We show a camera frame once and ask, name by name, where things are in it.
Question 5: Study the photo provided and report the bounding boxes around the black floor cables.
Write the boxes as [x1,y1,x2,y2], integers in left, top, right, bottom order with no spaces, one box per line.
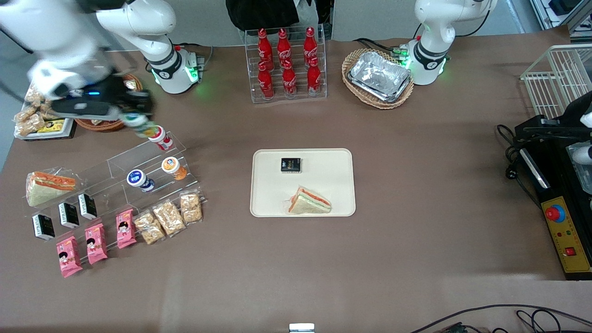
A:
[409,304,592,333]

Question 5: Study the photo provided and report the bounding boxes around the yellow black snack packet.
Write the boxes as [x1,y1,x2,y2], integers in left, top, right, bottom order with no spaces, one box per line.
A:
[37,119,65,134]

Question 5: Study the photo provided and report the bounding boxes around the black sealing machine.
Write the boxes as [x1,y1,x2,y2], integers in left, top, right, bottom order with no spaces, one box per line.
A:
[514,90,592,281]

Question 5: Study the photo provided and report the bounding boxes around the cream plastic tray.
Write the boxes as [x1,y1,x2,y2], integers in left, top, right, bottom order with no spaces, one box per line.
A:
[250,148,357,218]

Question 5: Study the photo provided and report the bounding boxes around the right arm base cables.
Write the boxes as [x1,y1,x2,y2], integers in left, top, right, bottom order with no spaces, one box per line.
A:
[172,43,214,71]

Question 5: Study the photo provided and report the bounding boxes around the large wicker basket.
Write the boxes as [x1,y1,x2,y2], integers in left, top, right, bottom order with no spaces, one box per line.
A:
[342,48,415,110]

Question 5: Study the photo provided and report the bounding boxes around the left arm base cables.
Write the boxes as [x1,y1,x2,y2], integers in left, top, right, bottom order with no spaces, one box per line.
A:
[354,38,407,58]

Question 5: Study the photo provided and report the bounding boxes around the clear acrylic tiered display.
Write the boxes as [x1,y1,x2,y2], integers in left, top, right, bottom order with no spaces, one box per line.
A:
[22,131,207,266]

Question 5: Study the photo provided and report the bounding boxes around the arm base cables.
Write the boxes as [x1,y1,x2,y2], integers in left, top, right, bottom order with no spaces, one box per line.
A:
[172,43,214,71]
[354,38,407,58]

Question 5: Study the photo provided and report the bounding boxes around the red cola bottle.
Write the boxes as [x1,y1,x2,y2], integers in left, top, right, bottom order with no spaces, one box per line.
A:
[307,57,321,95]
[303,27,318,59]
[277,29,292,62]
[258,62,274,99]
[282,60,297,97]
[258,29,272,63]

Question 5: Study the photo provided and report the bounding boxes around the red gum bottle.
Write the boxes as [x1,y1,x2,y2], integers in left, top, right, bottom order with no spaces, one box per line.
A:
[148,126,174,151]

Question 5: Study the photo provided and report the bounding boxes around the orange gum bottle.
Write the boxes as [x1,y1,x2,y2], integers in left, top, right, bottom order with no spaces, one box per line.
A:
[161,157,188,181]

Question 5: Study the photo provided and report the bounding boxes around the wrapped triangle sandwich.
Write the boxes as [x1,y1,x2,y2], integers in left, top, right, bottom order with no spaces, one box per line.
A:
[25,171,77,207]
[288,186,332,215]

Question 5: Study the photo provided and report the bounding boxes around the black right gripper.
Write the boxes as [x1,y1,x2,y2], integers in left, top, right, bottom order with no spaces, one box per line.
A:
[69,88,154,118]

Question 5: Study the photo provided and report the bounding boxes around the white snack tray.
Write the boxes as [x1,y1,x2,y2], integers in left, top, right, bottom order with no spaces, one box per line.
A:
[14,83,77,141]

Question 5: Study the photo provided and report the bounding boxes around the black jacket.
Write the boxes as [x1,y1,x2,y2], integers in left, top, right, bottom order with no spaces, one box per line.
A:
[225,0,301,32]

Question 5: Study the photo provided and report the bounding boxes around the green gum bottle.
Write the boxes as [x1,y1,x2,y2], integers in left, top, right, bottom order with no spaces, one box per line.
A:
[123,113,156,138]

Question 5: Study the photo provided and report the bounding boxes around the aluminium frame shelf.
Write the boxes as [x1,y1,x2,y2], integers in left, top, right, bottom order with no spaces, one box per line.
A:
[530,0,592,37]

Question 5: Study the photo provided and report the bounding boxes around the small wicker basket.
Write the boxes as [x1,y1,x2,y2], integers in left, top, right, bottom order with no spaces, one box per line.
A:
[74,74,145,132]

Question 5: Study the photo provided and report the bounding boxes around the white wire basket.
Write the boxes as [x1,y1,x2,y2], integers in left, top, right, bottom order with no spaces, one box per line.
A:
[520,44,592,120]

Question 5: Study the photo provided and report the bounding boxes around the pink snack packet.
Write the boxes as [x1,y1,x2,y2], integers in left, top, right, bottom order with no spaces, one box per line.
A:
[85,223,108,265]
[56,236,83,278]
[116,209,137,249]

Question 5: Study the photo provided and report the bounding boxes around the aluminium foil tray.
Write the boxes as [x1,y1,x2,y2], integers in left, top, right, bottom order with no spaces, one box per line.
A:
[348,51,412,103]

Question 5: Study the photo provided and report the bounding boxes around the black machine power cable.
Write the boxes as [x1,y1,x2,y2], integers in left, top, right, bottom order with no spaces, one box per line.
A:
[496,124,542,209]

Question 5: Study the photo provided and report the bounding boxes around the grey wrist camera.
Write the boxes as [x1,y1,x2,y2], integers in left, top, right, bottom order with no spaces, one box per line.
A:
[52,99,116,122]

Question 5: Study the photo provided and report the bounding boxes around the clear acrylic bottle rack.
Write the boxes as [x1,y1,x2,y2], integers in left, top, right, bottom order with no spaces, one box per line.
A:
[244,25,328,104]

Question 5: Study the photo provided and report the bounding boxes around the clear plastic container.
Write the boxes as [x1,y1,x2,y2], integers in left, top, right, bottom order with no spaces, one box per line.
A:
[567,142,592,195]

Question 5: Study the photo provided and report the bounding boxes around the blue gum bottle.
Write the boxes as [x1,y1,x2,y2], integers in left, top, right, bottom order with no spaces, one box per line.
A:
[127,170,155,192]

